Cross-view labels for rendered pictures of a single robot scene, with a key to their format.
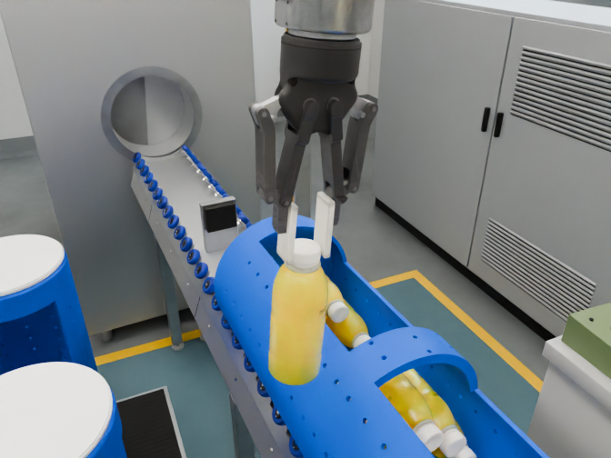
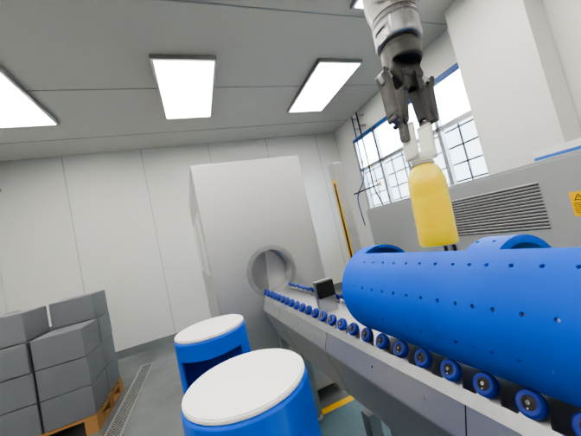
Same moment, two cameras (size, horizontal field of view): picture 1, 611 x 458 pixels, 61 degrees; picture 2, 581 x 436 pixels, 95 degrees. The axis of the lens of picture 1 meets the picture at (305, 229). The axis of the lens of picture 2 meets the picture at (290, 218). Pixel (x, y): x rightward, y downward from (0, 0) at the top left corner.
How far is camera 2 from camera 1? 0.47 m
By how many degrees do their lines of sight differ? 33
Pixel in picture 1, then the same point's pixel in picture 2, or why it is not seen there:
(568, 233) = not seen: hidden behind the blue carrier
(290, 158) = (402, 97)
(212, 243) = (323, 307)
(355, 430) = (507, 274)
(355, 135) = (427, 92)
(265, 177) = (393, 103)
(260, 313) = (386, 276)
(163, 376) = not seen: outside the picture
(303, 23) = (395, 28)
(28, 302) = (226, 343)
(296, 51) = (393, 44)
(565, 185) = not seen: hidden behind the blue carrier
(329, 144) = (418, 92)
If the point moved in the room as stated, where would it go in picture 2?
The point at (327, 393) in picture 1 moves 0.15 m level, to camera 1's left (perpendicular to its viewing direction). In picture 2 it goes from (467, 273) to (388, 289)
